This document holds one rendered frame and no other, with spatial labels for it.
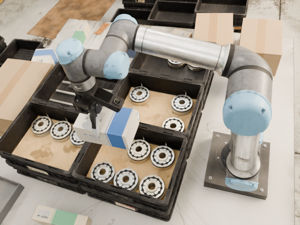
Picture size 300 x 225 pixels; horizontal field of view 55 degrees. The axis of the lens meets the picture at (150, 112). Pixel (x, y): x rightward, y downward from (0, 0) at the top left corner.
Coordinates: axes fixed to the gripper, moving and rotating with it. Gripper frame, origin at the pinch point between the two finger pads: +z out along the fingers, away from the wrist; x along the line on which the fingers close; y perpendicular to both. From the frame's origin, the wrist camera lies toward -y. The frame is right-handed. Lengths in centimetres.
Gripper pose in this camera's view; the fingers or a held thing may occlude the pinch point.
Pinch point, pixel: (106, 122)
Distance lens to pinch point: 105.5
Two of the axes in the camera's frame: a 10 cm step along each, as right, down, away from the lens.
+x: -2.8, 7.8, -5.6
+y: -9.5, -1.5, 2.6
